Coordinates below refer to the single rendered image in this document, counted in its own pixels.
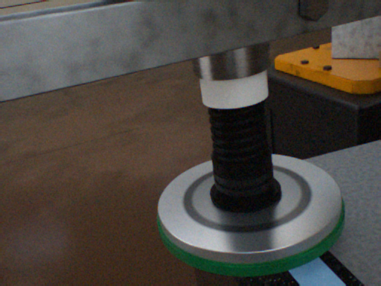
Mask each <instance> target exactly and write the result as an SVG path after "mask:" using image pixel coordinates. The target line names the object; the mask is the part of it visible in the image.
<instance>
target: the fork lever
mask: <svg viewBox="0 0 381 286"><path fill-rule="evenodd" d="M375 16H381V0H101V1H93V2H92V1H90V2H85V3H80V4H73V5H72V4H70V5H65V6H60V7H48V8H44V9H40V10H28V11H24V12H19V13H7V14H3V15H0V104H2V103H5V102H8V101H13V100H19V99H21V98H26V97H32V96H35V95H40V94H42V93H43V94H45V93H49V92H53V91H57V90H61V89H67V88H70V87H75V86H80V85H83V84H89V83H94V82H96V81H100V80H107V79H110V78H113V77H120V76H124V75H126V74H134V73H137V72H141V71H147V70H150V69H154V68H161V67H163V66H168V65H171V64H177V63H182V62H184V61H187V60H195V59H198V58H200V57H208V56H211V55H214V54H221V53H224V52H227V51H232V50H237V49H241V48H245V47H249V46H252V45H259V44H262V43H265V42H272V41H275V40H279V39H283V38H287V37H291V36H297V35H299V34H307V33H310V32H313V31H318V30H321V29H327V28H331V27H335V26H337V25H343V24H348V23H351V22H356V21H359V20H363V19H370V18H373V17H375Z"/></svg>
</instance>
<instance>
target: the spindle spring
mask: <svg viewBox="0 0 381 286"><path fill-rule="evenodd" d="M264 103H265V101H261V102H259V103H257V104H254V105H251V106H250V107H246V108H244V109H237V110H233V111H225V112H223V111H220V110H219V111H217V110H218V109H214V108H210V107H209V109H208V114H209V115H210V117H209V122H210V124H211V126H210V129H211V132H212V136H211V138H212V141H213V143H212V147H213V149H214V150H215V151H216V152H218V153H221V154H220V155H219V156H218V158H217V159H218V160H221V161H223V162H249V161H252V160H253V159H258V158H260V157H261V156H263V155H264V153H266V152H267V148H268V142H267V132H266V131H267V125H266V124H265V123H266V116H265V115H264V114H265V111H266V108H265V106H264ZM252 114H254V115H252ZM247 115H250V116H249V117H247V118H242V117H245V116H247ZM218 118H219V119H218ZM231 118H241V119H237V120H233V121H222V119H231ZM253 123H254V124H253ZM250 124H253V125H250ZM246 125H250V126H247V127H244V128H241V129H233V130H224V129H231V128H237V127H243V126H246ZM218 128H219V129H218ZM223 128H224V129H223ZM253 132H255V133H254V134H252V133H253ZM250 134H252V135H250ZM248 135H250V136H248ZM240 136H246V137H243V138H240V139H224V138H236V137H240ZM251 142H253V143H252V144H250V145H245V144H249V143H251ZM221 145H223V146H238V145H245V146H242V147H223V146H221ZM255 150H256V151H255ZM253 151H254V152H253ZM252 152H253V153H252ZM246 153H250V154H247V155H245V156H238V155H243V154H246ZM224 155H226V156H224Z"/></svg>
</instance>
